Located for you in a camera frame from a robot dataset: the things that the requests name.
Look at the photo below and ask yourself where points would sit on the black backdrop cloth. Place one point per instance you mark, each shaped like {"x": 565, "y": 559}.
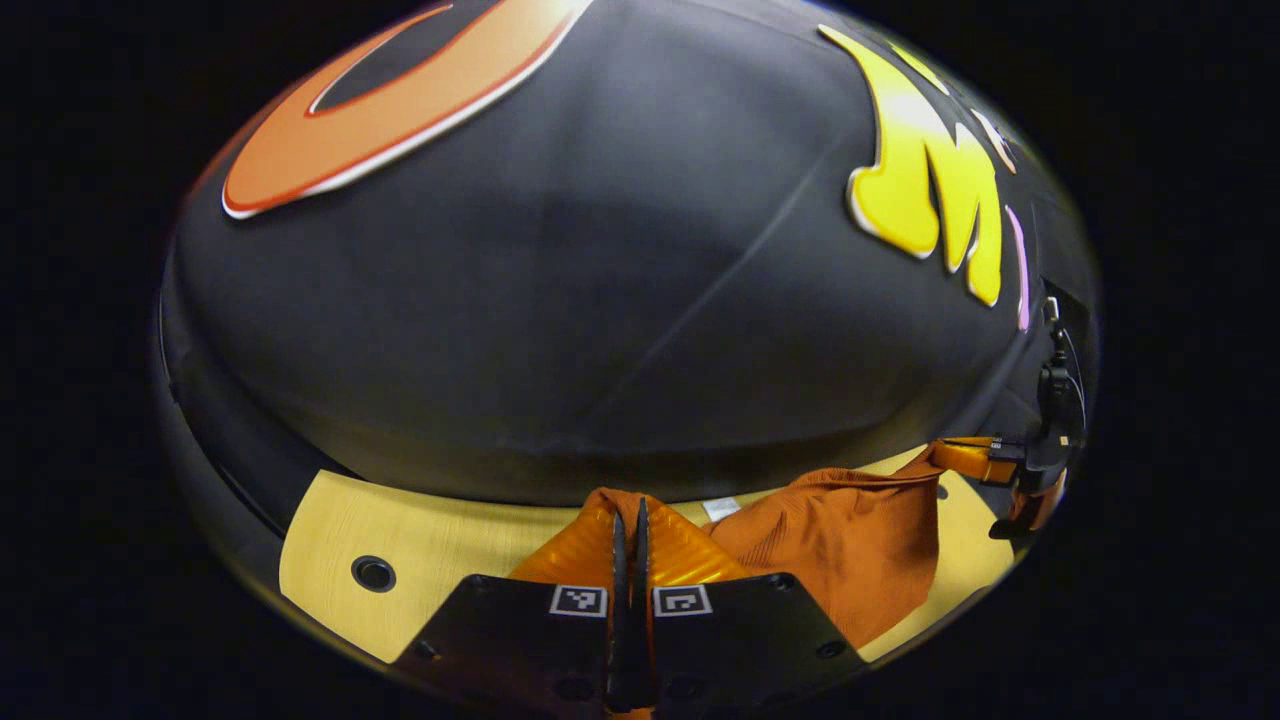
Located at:
{"x": 560, "y": 330}

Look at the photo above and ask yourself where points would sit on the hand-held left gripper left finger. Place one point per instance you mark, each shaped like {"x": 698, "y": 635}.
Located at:
{"x": 520, "y": 640}

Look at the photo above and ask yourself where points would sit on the orange jacket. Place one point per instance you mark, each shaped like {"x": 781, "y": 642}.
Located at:
{"x": 850, "y": 560}

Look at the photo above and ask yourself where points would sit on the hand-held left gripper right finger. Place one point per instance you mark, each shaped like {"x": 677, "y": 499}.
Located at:
{"x": 740, "y": 640}

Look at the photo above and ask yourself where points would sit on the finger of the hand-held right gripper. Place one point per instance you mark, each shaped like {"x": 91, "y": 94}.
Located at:
{"x": 970, "y": 460}

